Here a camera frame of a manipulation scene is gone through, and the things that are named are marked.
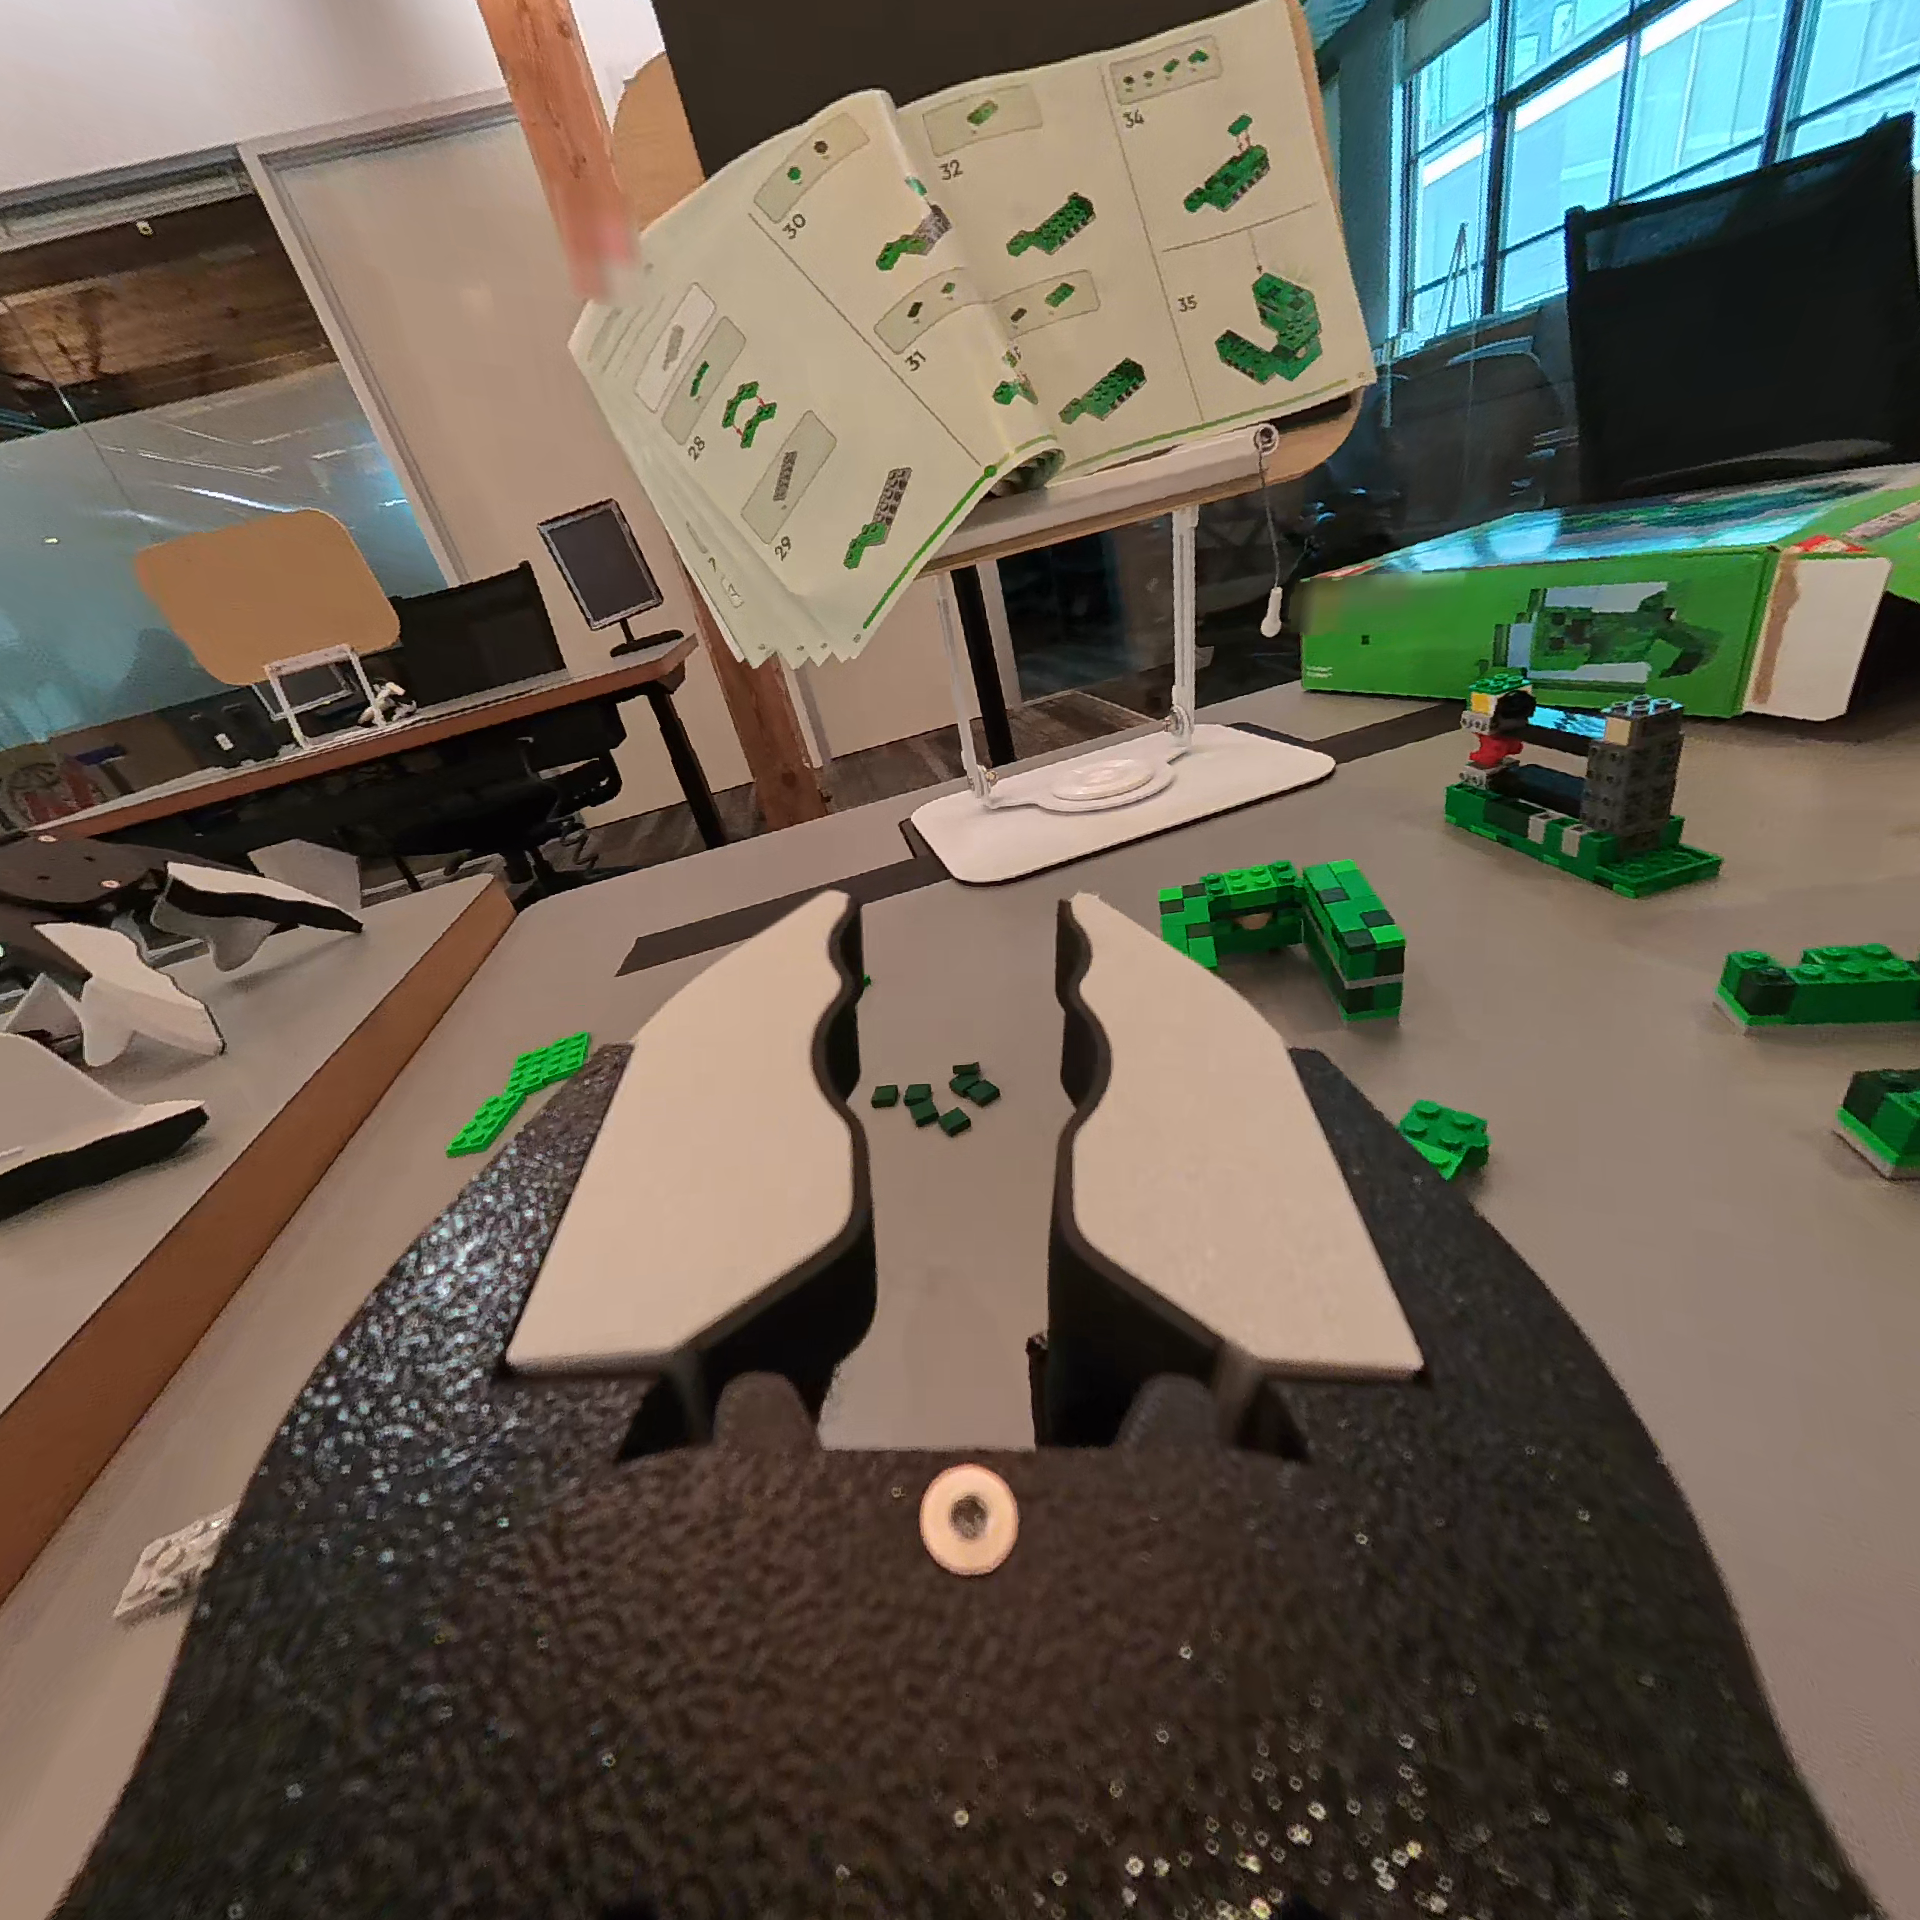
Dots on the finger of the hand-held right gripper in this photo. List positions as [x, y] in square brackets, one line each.
[248, 901]
[75, 1125]
[128, 989]

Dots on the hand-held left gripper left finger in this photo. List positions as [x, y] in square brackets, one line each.
[705, 1141]

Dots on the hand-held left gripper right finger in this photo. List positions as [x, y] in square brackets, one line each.
[1214, 1185]

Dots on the wooden background desk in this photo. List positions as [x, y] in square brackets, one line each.
[494, 703]

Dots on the grey desk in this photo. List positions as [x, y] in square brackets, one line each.
[1576, 1349]

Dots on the bright green flat plates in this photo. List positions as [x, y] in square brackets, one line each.
[523, 1083]

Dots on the black tape strip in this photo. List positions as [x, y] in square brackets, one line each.
[751, 921]
[1401, 732]

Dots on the small green brick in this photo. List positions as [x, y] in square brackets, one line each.
[1446, 1132]

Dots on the pile of dark green tiles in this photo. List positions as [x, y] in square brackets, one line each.
[938, 1099]

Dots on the angled green brick assembly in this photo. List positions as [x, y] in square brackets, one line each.
[1320, 931]

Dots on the small wooden book stand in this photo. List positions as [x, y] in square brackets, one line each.
[263, 600]

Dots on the white wooden book stand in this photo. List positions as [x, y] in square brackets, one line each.
[1200, 780]

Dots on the clear plastic bag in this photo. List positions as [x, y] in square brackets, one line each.
[167, 1559]

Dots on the small grey monitor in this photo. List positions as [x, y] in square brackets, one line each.
[599, 568]

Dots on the black grey brick tower assembly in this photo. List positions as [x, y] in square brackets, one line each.
[1590, 810]

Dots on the long green brick assembly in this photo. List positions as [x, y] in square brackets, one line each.
[1823, 983]

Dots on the dark green brick assembly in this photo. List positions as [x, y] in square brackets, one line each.
[1882, 1119]

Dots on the green cardboard brick set box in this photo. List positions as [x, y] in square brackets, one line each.
[1635, 615]

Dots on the green brick instruction booklet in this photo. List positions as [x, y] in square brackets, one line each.
[1049, 255]

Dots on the black mesh office chair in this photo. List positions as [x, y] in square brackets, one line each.
[1741, 330]

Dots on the large window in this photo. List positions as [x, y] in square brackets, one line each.
[1635, 135]

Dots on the wooden post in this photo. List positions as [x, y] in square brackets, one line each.
[629, 299]

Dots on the black wall panel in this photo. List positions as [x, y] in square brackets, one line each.
[840, 60]

